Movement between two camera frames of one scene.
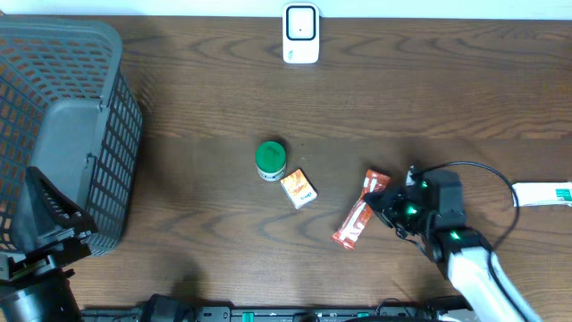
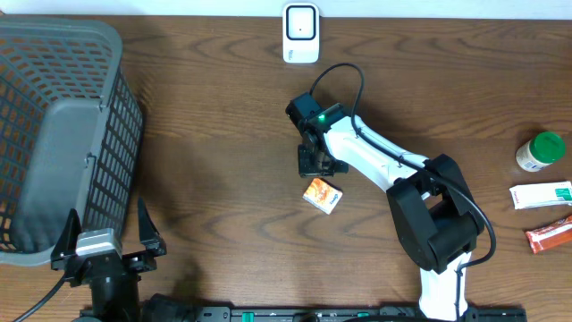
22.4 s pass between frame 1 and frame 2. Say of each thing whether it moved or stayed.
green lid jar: moved
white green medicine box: stayed
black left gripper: moved
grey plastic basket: stayed
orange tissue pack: moved
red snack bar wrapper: moved
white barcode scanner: stayed
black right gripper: moved
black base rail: stayed
